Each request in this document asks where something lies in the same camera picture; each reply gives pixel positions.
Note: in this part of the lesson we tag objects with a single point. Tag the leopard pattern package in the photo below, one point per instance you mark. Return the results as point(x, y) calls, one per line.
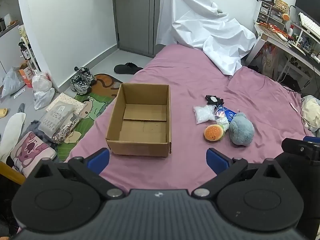
point(66, 131)

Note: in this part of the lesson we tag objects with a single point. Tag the grey sock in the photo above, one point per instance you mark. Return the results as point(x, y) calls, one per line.
point(21, 108)

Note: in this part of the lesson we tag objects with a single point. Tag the cream blanket bundle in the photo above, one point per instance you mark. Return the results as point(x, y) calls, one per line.
point(312, 112)

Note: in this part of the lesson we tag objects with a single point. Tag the white pillow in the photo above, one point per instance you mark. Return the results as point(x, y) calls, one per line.
point(11, 135)

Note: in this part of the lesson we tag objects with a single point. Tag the grey plastic bag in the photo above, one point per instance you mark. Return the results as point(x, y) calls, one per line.
point(11, 82)

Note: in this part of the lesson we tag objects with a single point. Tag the white cover sheet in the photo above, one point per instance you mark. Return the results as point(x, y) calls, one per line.
point(200, 17)

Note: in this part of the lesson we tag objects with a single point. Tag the blue packet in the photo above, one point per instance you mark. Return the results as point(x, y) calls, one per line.
point(227, 112)

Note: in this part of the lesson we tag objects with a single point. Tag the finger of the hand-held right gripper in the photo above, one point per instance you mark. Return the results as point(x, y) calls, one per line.
point(297, 147)

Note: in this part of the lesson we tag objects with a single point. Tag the yellow slipper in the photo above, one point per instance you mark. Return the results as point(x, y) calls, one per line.
point(3, 112)

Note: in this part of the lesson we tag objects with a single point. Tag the cardboard scrap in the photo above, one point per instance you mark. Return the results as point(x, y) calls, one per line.
point(73, 137)

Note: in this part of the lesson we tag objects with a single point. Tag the black monitor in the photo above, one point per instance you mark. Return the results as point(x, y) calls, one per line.
point(308, 0)

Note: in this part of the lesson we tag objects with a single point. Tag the orange cardboard carton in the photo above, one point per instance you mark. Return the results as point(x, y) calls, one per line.
point(26, 76)

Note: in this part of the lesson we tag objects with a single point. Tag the pink bed sheet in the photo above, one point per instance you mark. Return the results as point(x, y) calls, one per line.
point(190, 80)

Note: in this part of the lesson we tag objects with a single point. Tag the dark spray bottle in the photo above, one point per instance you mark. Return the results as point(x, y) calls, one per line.
point(24, 52)

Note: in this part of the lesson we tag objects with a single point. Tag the printed paper bag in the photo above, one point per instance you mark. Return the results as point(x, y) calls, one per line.
point(270, 60)

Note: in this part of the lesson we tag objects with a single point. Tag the black slipper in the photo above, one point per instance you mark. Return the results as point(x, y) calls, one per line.
point(127, 68)

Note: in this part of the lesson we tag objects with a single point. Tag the clear bag of white stuffing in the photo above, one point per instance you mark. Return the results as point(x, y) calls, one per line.
point(203, 113)

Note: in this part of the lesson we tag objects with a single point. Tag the grey sneaker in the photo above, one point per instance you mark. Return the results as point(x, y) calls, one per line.
point(87, 75)
point(80, 85)

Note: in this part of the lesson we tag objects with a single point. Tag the white desk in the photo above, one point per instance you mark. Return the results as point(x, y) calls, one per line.
point(290, 50)

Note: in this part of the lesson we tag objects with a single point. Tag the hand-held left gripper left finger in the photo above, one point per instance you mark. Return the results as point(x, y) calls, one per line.
point(100, 160)

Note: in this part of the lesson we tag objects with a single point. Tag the grey plush toy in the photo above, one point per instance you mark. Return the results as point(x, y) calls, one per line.
point(241, 132)

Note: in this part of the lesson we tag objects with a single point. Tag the white plastic bag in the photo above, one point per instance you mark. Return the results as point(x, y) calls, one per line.
point(41, 81)

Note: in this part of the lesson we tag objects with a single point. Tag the wicker basket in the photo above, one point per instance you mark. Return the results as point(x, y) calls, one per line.
point(281, 6)

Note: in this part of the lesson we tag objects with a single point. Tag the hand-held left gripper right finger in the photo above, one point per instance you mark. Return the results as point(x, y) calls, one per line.
point(215, 161)

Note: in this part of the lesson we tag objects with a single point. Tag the grey door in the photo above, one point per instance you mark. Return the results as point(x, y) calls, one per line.
point(140, 12)

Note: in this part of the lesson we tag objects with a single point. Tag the green cartoon floor mat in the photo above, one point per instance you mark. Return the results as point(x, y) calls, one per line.
point(97, 105)

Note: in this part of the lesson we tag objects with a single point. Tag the white metal rack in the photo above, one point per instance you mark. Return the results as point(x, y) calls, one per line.
point(32, 57)

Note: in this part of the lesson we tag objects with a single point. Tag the clear drawer organizer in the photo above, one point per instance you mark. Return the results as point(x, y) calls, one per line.
point(268, 15)

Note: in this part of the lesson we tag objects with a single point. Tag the dotted beige package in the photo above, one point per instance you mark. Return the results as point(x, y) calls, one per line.
point(67, 101)

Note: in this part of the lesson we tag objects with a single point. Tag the cardboard box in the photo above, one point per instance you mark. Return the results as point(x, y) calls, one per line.
point(142, 130)

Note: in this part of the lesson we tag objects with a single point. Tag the white bottle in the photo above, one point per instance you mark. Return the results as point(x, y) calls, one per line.
point(290, 30)

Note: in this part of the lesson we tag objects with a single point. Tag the pink cartoon cushion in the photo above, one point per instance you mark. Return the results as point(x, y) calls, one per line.
point(31, 151)

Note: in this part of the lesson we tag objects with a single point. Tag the grey packaged textile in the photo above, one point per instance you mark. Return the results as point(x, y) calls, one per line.
point(56, 121)

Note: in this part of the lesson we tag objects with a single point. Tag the black lace trinket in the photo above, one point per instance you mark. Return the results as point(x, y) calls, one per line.
point(212, 99)

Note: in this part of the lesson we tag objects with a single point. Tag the hamburger plush toy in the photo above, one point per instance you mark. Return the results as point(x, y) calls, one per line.
point(213, 132)

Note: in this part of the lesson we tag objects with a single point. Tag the translucent plastic bag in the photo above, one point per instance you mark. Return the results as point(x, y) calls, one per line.
point(43, 98)

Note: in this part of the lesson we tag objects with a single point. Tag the white paper slip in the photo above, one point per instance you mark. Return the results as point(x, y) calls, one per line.
point(20, 93)

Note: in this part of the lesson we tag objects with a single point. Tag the white wrapper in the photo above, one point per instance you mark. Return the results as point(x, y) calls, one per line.
point(223, 123)

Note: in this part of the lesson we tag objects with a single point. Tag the white keyboard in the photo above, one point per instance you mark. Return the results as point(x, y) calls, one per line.
point(310, 23)

